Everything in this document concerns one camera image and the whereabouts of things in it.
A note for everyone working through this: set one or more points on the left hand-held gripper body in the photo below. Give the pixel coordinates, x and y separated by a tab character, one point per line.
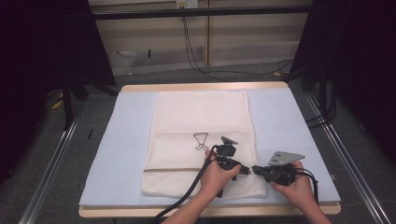
226	152

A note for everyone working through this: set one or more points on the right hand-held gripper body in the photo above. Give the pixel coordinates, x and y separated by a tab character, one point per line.
281	174

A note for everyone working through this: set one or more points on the cream towel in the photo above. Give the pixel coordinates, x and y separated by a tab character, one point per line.
199	124

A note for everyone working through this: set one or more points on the person's left hand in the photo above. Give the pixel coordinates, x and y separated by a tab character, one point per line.
218	180

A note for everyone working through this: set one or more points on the person's right hand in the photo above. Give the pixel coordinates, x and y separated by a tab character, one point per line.
295	191

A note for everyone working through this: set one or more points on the wooden table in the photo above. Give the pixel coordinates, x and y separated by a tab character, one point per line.
199	85

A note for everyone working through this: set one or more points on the black stand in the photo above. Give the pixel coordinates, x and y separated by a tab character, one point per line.
323	93
67	105

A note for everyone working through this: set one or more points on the pale blue foam mat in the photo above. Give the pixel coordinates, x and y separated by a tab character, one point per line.
124	149

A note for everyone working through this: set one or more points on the dark curtain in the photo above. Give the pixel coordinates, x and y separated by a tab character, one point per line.
358	62
37	62

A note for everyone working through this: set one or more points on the small black stick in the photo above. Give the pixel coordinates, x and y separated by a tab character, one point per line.
90	134

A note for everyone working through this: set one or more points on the black horizontal bar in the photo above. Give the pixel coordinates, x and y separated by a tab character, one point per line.
199	12

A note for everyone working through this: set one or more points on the yellow tape piece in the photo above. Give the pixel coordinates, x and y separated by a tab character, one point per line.
57	104

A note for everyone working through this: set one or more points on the metal floor rail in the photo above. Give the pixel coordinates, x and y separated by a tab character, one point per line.
46	177
351	174

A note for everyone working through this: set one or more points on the white wall outlet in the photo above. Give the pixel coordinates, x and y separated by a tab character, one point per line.
186	3

